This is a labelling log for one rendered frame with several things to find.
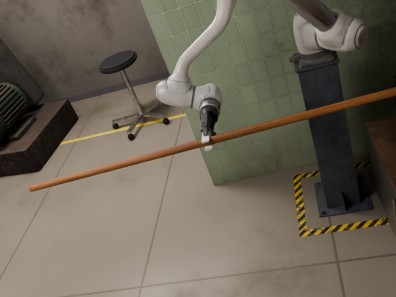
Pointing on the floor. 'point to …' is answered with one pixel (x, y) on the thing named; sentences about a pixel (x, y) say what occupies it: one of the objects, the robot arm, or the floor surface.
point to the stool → (126, 58)
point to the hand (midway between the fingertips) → (207, 141)
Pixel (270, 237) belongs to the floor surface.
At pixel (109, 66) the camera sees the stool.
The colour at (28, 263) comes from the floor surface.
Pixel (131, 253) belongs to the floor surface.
